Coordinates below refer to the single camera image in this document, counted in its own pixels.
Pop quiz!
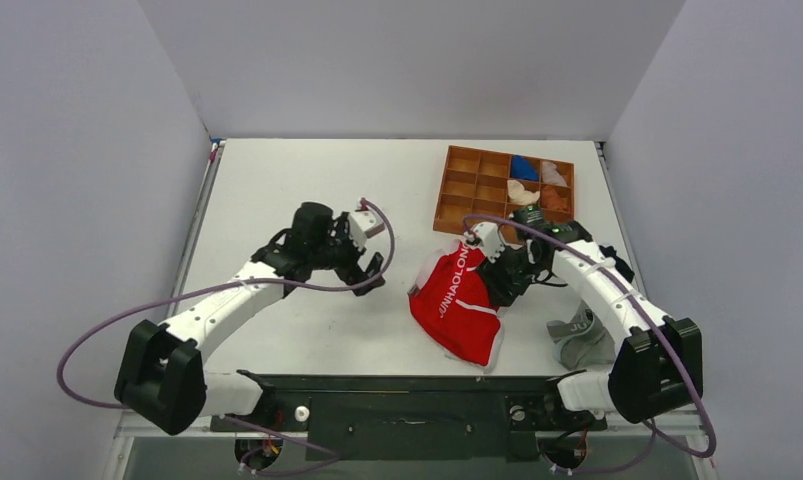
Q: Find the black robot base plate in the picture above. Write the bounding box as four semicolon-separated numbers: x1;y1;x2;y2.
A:
211;374;607;462

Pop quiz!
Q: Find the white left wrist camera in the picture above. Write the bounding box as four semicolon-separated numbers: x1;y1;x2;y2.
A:
347;210;385;252

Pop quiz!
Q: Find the grey underwear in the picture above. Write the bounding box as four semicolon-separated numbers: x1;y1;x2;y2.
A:
546;302;616;371

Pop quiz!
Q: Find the wooden compartment tray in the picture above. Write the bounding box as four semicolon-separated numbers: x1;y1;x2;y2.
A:
433;145;575;234

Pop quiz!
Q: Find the black underwear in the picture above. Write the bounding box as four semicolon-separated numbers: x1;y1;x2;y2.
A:
599;244;635;283

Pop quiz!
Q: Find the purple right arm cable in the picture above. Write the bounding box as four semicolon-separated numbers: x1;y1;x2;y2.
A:
462;213;718;460

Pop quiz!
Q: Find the blue rolled underwear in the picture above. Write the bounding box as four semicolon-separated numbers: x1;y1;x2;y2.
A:
510;155;539;182

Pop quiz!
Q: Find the orange rolled underwear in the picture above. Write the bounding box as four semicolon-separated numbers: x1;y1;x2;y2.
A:
540;184;570;212

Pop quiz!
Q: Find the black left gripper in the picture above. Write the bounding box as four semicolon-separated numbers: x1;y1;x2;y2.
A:
310;214;385;295

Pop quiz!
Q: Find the red underwear white trim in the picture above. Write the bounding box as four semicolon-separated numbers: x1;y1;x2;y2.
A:
408;240;503;372

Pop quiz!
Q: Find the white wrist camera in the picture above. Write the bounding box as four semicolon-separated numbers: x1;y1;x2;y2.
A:
347;210;385;252
465;221;507;263

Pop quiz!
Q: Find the cream rolled underwear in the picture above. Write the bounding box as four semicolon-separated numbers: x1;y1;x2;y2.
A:
506;179;540;206

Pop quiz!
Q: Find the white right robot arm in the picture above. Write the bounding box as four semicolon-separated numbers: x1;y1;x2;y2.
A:
463;206;703;427

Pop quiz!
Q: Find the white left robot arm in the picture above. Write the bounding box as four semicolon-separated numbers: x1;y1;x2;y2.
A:
114;200;393;435

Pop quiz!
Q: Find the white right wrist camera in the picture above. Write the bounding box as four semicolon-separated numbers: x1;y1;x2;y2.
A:
465;221;507;263

